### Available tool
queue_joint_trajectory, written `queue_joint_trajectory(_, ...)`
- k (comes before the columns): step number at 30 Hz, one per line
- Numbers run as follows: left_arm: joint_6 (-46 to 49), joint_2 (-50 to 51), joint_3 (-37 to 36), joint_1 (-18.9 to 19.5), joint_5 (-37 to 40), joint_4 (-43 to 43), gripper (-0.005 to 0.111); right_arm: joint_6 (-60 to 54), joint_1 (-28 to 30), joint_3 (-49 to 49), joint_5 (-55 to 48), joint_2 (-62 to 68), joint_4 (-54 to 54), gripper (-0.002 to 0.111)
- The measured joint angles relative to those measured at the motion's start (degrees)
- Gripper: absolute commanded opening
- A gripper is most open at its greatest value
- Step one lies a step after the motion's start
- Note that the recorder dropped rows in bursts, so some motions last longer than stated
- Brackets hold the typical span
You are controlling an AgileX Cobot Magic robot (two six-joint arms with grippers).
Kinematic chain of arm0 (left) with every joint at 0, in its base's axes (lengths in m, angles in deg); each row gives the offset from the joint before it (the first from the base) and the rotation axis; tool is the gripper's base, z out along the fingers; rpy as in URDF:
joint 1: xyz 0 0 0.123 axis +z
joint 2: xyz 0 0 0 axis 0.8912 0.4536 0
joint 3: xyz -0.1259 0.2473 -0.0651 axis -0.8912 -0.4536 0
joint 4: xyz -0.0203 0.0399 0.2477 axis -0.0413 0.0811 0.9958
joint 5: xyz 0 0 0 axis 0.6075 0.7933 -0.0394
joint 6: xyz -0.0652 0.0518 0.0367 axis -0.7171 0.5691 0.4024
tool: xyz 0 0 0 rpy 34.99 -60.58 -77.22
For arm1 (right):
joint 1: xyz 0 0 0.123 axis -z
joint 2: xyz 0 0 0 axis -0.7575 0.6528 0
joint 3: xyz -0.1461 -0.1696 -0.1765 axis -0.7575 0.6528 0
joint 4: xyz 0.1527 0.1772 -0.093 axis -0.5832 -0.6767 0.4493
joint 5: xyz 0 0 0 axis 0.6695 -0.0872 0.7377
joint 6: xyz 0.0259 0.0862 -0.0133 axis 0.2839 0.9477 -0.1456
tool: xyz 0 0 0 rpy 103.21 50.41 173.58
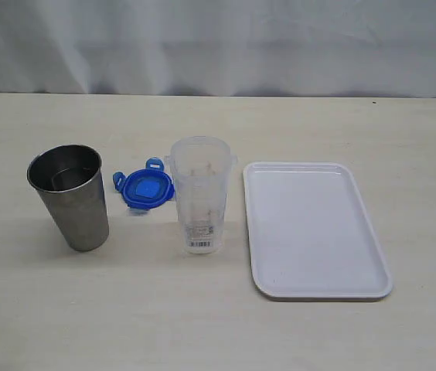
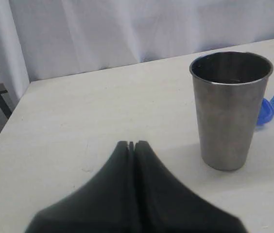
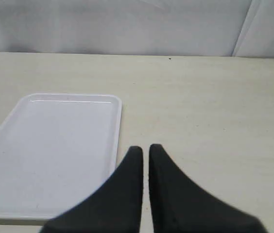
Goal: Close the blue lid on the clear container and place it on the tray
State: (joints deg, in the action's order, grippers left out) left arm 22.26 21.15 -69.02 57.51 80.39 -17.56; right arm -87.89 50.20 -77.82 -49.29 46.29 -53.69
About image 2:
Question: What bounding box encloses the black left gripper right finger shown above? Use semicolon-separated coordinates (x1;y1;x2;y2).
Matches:
135;141;247;233

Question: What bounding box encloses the blue plastic lid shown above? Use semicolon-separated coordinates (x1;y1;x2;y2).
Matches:
257;96;274;126

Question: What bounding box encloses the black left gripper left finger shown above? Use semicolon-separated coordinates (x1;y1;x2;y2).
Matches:
26;141;137;233

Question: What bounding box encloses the stainless steel cup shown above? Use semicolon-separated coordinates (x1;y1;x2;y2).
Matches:
189;51;274;171

